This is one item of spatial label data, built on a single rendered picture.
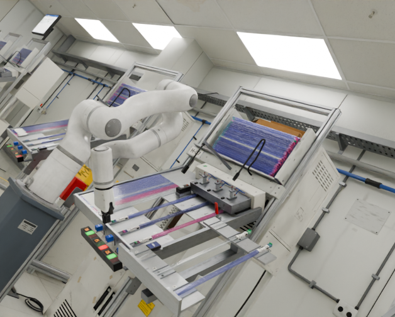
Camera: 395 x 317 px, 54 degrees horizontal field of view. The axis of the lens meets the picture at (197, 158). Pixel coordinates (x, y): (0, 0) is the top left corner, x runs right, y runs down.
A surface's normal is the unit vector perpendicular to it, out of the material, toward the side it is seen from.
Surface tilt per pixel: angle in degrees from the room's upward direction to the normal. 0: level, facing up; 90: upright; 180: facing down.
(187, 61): 90
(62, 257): 90
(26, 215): 90
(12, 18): 90
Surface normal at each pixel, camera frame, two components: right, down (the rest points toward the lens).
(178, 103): 0.04, 0.47
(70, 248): 0.61, 0.29
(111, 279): -0.54, -0.53
